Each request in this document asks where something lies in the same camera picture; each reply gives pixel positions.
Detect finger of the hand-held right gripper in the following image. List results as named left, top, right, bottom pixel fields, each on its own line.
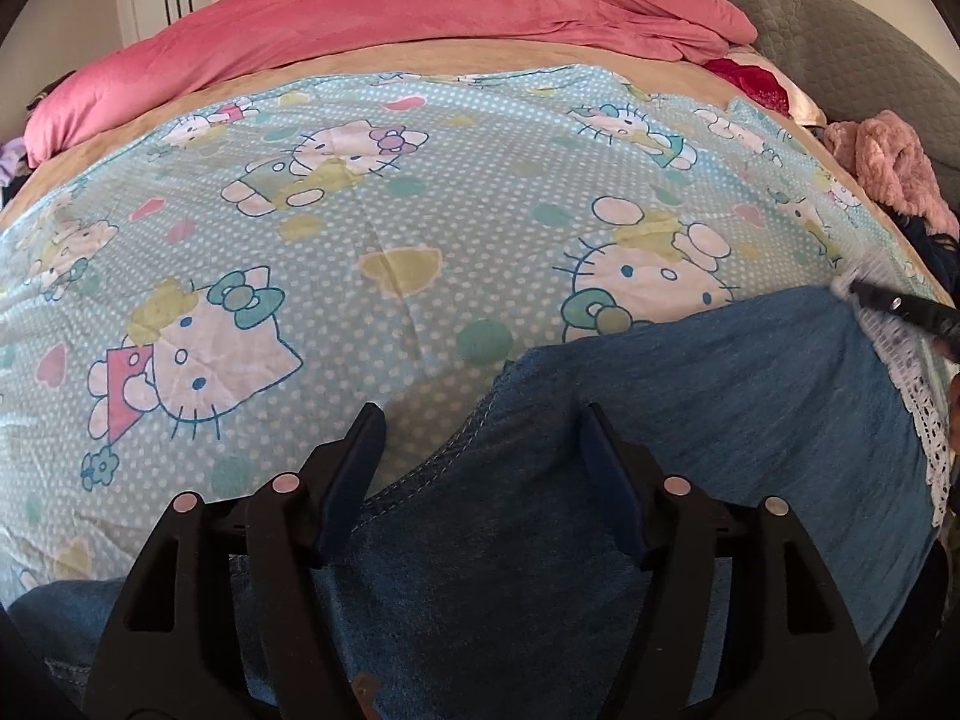
left=846, top=277, right=960, bottom=342

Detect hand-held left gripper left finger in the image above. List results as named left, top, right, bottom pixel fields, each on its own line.
left=82, top=403, right=387, bottom=720

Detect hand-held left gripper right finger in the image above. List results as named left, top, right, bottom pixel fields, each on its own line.
left=581, top=401, right=878, bottom=720

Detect blue denim pants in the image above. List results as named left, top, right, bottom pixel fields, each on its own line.
left=7, top=281, right=957, bottom=720

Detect dark cloth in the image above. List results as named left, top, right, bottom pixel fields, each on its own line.
left=896, top=214, right=960, bottom=293

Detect pink fluffy cloth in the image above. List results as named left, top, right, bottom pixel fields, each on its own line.
left=821, top=111, right=960, bottom=237

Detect cream satin blanket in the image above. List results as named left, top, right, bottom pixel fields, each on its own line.
left=784, top=79, right=830, bottom=125

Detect red cloth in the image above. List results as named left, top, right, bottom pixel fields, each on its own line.
left=705, top=56, right=788, bottom=113

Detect cartoon cat printed bed sheet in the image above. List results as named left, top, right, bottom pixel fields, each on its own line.
left=0, top=64, right=946, bottom=608

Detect grey quilted headboard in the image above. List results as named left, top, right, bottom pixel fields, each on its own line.
left=619, top=0, right=960, bottom=211

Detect pink duvet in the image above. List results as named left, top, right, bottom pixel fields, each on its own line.
left=22, top=0, right=758, bottom=166

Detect lilac cloth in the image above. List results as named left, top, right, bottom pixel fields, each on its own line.
left=0, top=139, right=31, bottom=188

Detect dark patterned bag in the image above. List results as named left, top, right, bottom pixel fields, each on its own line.
left=26, top=71, right=80, bottom=117

